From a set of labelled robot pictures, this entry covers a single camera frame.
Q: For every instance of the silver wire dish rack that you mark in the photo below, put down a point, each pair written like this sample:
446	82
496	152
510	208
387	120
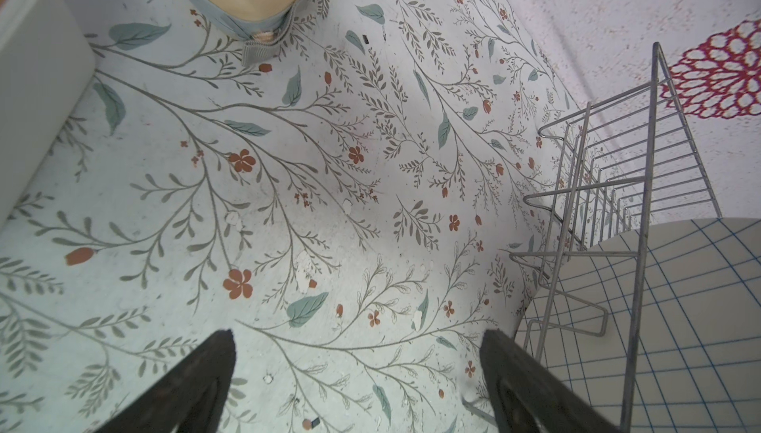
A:
629	162

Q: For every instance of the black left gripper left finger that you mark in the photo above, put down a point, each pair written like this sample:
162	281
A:
189	398

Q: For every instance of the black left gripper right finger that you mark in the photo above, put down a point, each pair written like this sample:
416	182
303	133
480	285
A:
527	398

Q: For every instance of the cream plate blue grid lines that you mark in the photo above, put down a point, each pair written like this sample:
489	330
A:
698	365

